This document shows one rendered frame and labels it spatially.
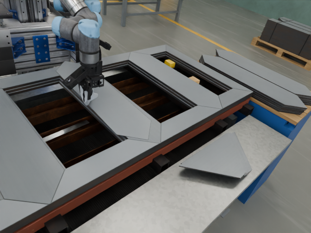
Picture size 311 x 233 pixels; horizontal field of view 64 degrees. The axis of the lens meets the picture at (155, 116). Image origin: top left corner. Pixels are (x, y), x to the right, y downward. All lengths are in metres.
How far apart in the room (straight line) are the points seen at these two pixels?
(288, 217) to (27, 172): 1.82
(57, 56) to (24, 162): 1.03
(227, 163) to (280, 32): 4.36
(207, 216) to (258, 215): 1.14
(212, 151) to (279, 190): 1.28
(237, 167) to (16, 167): 0.82
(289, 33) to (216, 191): 4.42
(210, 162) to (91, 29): 0.69
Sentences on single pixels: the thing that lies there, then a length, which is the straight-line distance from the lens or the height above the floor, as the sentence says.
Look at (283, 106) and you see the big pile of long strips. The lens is 1.58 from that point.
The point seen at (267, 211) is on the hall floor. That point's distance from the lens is 2.13.
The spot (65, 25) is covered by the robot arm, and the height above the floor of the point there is 1.18.
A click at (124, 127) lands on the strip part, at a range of 1.03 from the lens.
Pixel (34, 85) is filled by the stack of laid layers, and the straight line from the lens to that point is 1.33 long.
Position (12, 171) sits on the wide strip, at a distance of 0.90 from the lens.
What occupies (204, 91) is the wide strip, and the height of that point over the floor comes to 0.85.
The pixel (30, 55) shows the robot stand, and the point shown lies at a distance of 1.74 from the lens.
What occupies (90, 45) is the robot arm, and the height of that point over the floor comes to 1.14.
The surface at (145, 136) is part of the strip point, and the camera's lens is 1.00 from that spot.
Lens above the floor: 1.51
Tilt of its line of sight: 37 degrees down
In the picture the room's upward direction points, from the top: 11 degrees clockwise
